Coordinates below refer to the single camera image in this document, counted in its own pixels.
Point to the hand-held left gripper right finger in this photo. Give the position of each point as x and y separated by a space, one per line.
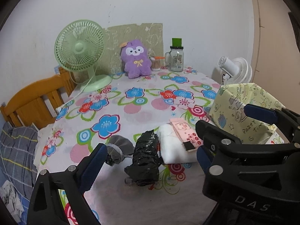
202 161

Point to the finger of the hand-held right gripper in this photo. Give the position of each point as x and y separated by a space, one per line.
220 136
257 112

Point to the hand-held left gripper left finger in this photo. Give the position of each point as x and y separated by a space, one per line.
92 168

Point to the yellow cartoon paper box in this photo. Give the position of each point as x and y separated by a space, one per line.
234 107

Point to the white cloth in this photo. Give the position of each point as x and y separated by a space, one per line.
173 150
9 193

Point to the black plastic bag roll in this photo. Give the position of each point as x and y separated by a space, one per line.
145 159

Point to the white standing fan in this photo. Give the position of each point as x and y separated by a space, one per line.
241 70

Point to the white bedding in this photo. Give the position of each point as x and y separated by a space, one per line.
43 133

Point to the beige door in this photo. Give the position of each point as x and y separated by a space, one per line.
276 51

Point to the floral tablecloth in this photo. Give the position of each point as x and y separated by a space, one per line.
140 112

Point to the grey plaid pillow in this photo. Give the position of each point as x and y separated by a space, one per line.
16 150

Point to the white crumpled cloth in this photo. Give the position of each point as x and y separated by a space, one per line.
9 193

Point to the glass jar with green lid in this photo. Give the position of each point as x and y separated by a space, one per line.
175 61

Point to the wooden bed headboard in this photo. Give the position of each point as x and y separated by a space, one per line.
30 98

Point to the cotton swab jar orange lid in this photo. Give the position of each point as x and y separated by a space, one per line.
155 64

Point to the purple plush toy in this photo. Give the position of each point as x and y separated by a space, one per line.
137 68

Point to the green patterned board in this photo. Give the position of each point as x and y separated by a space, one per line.
150 37

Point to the green desk fan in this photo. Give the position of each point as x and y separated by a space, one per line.
78 46

